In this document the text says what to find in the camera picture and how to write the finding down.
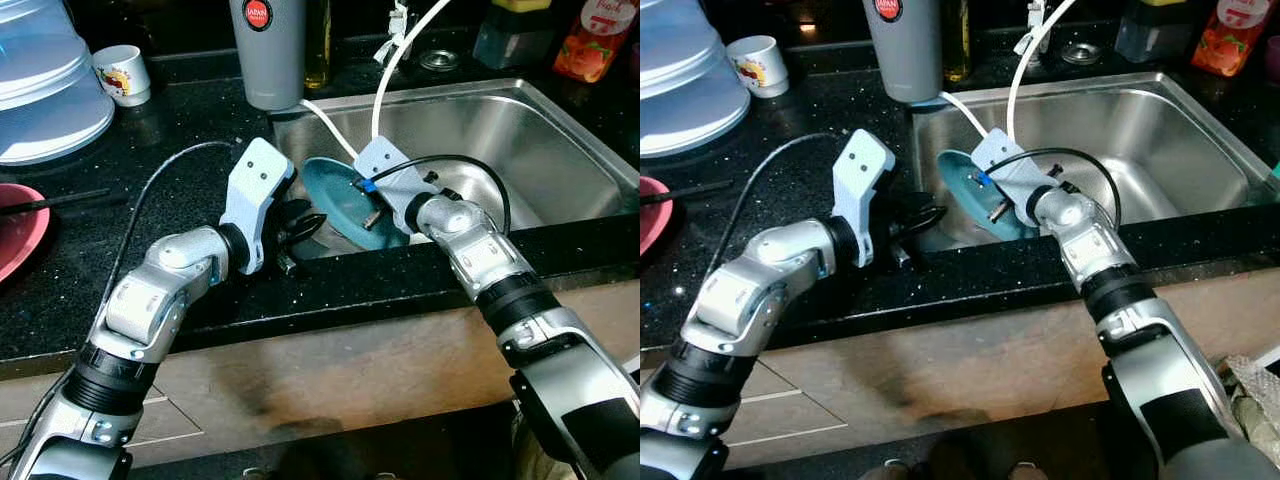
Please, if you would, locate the black chopstick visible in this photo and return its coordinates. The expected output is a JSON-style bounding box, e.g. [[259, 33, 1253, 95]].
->
[[640, 180, 736, 204], [0, 188, 113, 214]]

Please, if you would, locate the metal tap with white cloth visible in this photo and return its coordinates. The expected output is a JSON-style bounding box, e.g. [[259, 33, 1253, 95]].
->
[[1015, 0, 1049, 56], [385, 0, 416, 66]]

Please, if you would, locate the teal plate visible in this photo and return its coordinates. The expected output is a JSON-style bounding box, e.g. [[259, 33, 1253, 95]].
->
[[300, 157, 411, 251], [936, 150, 1041, 243]]

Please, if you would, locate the white flexible hose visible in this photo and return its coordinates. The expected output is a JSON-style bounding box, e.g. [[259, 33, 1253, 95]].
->
[[370, 0, 453, 143], [1005, 0, 1079, 146]]

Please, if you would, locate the orange juice carton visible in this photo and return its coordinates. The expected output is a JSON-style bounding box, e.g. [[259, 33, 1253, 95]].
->
[[553, 0, 638, 84], [1190, 0, 1276, 78]]

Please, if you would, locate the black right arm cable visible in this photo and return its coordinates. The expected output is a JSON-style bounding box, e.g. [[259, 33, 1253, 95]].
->
[[985, 146, 1123, 233], [370, 153, 514, 238]]

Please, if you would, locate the tall grey container red label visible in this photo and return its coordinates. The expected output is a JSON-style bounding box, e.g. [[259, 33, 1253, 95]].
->
[[862, 0, 944, 104], [228, 0, 307, 111]]

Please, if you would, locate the dark container yellow lid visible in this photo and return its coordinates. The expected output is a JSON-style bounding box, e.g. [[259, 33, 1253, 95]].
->
[[473, 0, 557, 70], [1113, 0, 1196, 64]]

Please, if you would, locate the brown cabinet front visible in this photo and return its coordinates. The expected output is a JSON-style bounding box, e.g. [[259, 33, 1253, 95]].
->
[[640, 265, 1280, 480], [0, 280, 641, 480]]

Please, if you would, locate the white printed mug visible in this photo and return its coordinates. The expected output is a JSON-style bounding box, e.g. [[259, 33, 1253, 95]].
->
[[92, 45, 152, 107], [727, 35, 790, 99]]

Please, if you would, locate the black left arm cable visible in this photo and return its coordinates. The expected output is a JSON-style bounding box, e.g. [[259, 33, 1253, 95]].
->
[[98, 138, 244, 306], [715, 132, 869, 271]]

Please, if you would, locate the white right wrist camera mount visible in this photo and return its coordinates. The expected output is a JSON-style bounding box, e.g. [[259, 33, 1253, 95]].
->
[[970, 128, 1061, 226], [353, 138, 443, 236]]

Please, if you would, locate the yellow oil bottle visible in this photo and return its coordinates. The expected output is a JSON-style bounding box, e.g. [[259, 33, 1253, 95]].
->
[[942, 0, 971, 83], [305, 0, 333, 89]]

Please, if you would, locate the clear bubble wrap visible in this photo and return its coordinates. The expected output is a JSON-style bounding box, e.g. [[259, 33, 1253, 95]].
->
[[1215, 355, 1280, 446]]

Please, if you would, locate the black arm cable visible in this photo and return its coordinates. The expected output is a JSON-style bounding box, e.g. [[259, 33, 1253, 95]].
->
[[370, 153, 514, 238], [985, 146, 1123, 233], [98, 138, 244, 306], [715, 132, 869, 271]]

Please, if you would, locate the pink plate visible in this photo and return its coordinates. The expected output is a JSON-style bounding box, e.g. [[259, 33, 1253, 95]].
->
[[0, 183, 51, 284], [640, 176, 673, 256]]

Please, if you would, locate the stainless steel sink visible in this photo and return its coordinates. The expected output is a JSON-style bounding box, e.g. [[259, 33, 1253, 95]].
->
[[910, 70, 1276, 251], [270, 78, 629, 263]]

